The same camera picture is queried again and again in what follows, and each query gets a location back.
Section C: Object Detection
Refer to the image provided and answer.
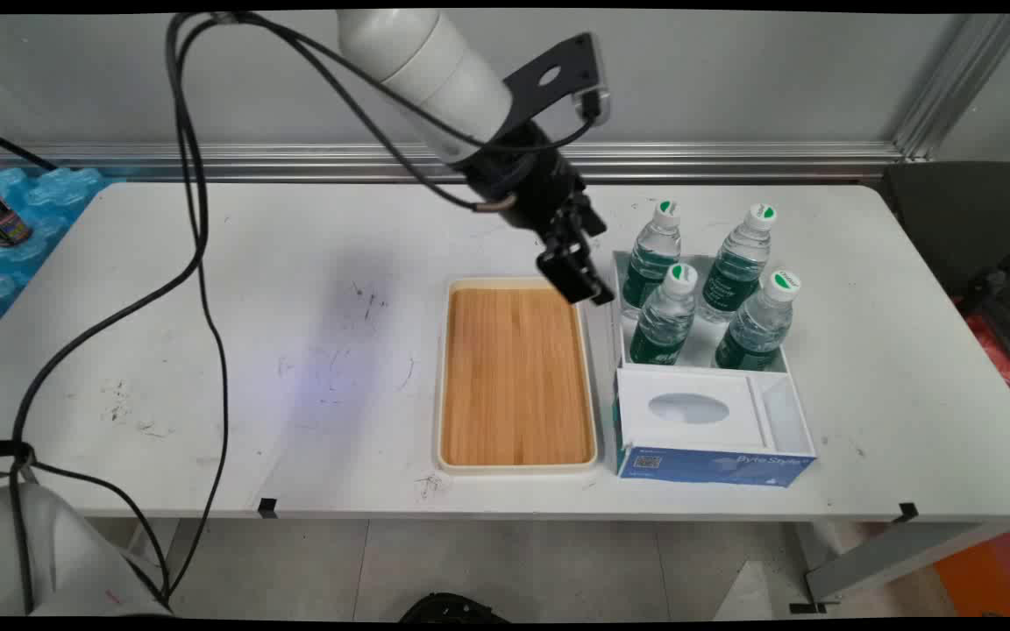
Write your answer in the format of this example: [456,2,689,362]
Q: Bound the white compartment organizer box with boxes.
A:
[610,251,817,460]

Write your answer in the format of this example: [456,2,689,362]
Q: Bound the black cable behind table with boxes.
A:
[0,121,60,173]

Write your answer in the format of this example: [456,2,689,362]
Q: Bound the black object on floor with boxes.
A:
[398,592,511,624]

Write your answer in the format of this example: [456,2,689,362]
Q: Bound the horizontal aluminium frame rail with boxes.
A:
[0,140,906,184]

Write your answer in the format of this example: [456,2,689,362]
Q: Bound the grey metal table leg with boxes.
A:
[788,521,1001,614]

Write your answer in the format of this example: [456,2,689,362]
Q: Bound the orange floor panel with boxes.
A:
[933,522,1010,618]

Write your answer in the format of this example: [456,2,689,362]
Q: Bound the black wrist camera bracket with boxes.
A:
[502,33,612,132]

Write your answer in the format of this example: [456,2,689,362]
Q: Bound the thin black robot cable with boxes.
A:
[159,11,602,606]

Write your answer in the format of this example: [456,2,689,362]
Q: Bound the diagonal aluminium frame post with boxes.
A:
[891,12,1010,162]

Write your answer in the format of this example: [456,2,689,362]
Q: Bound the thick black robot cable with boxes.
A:
[10,11,523,614]

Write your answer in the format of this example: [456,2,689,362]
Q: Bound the green label water bottle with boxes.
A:
[628,263,700,366]
[699,203,778,324]
[713,269,802,372]
[621,200,683,318]

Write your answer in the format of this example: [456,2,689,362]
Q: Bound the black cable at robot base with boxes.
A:
[27,459,174,607]

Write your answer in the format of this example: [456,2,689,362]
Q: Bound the red bag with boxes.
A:
[959,307,1010,415]

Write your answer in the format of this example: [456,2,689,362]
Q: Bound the blue plastic packaging sheet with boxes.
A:
[0,165,125,353]

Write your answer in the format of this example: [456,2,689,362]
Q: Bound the blue tissue box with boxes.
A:
[614,390,815,488]

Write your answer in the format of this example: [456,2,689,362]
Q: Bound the wooden tray with white rim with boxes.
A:
[433,277,600,476]

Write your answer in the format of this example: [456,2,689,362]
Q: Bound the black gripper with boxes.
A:
[466,123,616,308]

